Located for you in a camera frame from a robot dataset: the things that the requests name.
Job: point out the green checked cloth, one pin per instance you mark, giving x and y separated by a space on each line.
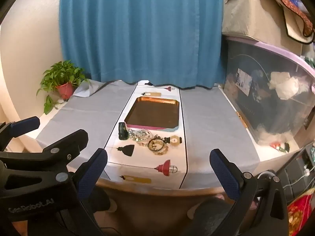
307 61

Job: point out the copper metal tray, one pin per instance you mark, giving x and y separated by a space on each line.
152 113

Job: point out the beige fabric storage box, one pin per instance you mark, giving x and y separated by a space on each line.
251 12

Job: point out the white lamp-print table runner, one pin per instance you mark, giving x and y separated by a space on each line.
137 159

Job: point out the beige slipper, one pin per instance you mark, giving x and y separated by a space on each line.
113 205

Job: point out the potted green plant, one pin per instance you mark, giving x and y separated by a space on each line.
64 89

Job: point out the blue curtain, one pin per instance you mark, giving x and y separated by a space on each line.
137 29

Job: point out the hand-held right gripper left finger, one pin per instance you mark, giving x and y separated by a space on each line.
93 172

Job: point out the white charger plug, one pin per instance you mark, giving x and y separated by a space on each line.
307 170

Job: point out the person's right leg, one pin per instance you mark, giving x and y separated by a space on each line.
211 216

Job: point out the printed paper card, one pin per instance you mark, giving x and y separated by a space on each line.
244 81

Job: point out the patterned tote bag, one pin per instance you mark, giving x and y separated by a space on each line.
295 24

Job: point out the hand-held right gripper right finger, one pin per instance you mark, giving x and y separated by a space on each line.
224 174

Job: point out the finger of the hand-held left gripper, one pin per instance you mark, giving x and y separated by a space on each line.
61 147
24 125

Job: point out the red patterned blanket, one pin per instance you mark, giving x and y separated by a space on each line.
301 216

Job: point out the crumpled white cloth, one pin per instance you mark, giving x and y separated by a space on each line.
288 84

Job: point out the red green packet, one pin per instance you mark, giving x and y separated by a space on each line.
280 147

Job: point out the clear storage bin purple lid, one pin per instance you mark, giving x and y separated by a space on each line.
265 108

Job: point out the green bead bangle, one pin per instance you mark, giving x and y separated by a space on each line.
133 134

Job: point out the black green smart band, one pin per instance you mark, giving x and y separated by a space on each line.
122 131

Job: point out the grey tablecloth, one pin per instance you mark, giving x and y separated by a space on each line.
81 118

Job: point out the black crate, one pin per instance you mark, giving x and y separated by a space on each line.
299 161

